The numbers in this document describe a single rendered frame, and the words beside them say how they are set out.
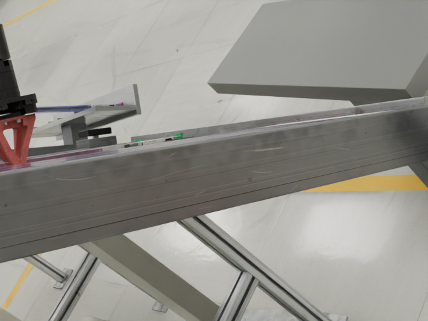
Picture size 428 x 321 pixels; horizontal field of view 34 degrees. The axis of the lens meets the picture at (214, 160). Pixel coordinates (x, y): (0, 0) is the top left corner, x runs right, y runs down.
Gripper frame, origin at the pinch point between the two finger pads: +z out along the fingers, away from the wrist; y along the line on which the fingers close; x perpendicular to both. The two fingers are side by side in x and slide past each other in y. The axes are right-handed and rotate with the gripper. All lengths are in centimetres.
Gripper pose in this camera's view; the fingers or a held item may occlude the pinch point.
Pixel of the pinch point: (16, 164)
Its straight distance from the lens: 104.2
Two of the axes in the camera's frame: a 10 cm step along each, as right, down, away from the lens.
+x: 7.5, -2.4, 6.1
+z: 2.2, 9.7, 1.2
